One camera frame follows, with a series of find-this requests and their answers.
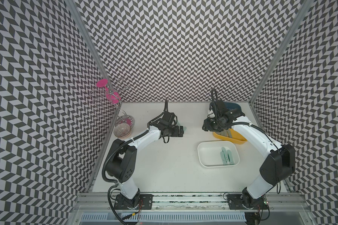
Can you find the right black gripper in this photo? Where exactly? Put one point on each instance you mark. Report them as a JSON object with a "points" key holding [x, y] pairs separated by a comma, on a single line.
{"points": [[207, 122]]}

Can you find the white storage box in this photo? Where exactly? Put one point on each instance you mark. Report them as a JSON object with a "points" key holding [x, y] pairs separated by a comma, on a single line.
{"points": [[209, 154]]}

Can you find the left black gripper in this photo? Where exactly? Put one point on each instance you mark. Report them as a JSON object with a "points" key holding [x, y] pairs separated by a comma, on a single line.
{"points": [[176, 132]]}

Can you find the yellow storage box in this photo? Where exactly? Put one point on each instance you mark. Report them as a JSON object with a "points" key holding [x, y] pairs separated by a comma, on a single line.
{"points": [[237, 138]]}

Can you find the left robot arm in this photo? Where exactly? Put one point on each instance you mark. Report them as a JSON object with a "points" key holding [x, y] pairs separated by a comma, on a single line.
{"points": [[120, 162]]}

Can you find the olive knife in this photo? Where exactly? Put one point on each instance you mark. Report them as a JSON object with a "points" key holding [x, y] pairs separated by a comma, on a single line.
{"points": [[229, 133]]}

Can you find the dark teal storage box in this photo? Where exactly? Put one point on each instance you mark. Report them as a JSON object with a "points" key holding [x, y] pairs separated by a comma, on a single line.
{"points": [[228, 105]]}

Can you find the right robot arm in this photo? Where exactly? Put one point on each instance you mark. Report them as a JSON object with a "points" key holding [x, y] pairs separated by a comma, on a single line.
{"points": [[279, 159]]}

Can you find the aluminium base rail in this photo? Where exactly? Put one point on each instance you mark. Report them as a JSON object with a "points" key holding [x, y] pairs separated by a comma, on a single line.
{"points": [[292, 202]]}

